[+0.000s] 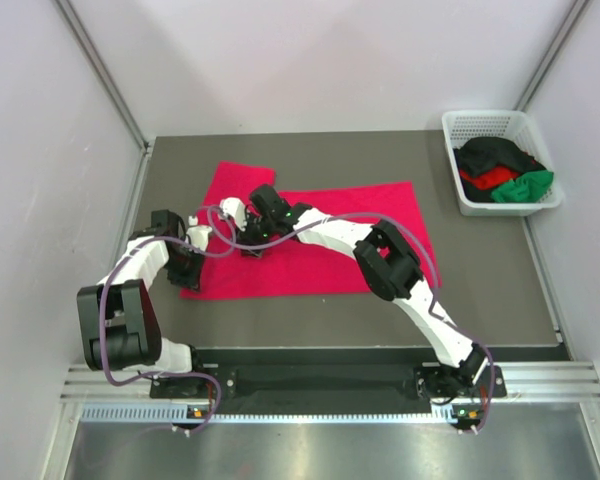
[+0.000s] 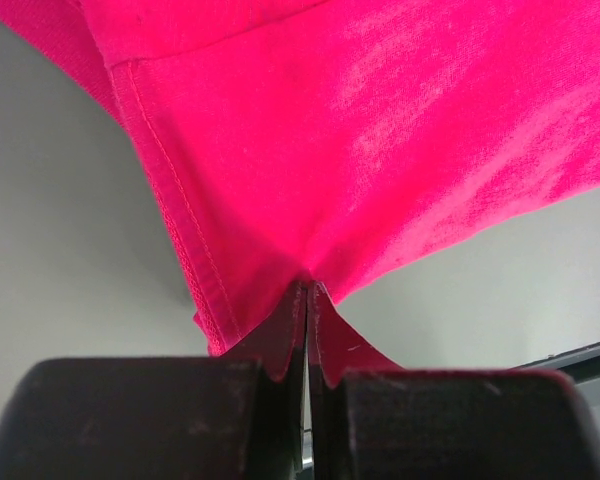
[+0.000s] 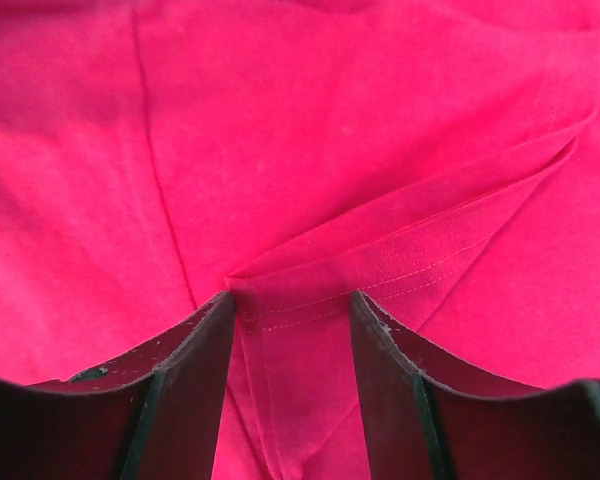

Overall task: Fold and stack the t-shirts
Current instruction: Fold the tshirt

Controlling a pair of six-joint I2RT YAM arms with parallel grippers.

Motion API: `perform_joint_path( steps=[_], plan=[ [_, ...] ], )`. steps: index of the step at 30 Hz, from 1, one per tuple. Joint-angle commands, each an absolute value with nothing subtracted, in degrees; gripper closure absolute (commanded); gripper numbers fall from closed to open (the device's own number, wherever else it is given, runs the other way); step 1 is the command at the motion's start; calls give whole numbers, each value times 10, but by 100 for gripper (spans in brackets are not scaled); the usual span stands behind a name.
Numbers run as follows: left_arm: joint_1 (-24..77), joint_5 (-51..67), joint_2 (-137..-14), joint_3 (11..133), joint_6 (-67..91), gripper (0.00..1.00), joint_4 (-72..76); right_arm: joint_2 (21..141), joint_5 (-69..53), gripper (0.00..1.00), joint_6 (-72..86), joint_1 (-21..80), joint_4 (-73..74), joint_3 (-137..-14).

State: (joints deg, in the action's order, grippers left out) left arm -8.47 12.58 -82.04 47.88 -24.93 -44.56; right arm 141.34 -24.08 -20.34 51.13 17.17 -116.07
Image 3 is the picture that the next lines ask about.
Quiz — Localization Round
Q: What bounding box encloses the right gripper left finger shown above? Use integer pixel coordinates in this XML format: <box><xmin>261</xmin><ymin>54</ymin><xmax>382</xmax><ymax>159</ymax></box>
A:
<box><xmin>0</xmin><ymin>292</ymin><xmax>235</xmax><ymax>479</ymax></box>

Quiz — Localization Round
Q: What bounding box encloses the pink t shirt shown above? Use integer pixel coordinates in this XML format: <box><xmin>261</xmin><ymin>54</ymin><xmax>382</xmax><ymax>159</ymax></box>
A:
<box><xmin>0</xmin><ymin>1</ymin><xmax>600</xmax><ymax>479</ymax></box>

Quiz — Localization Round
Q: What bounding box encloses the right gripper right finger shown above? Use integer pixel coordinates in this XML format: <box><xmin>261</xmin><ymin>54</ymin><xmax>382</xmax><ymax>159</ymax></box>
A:
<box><xmin>349</xmin><ymin>292</ymin><xmax>600</xmax><ymax>479</ymax></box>

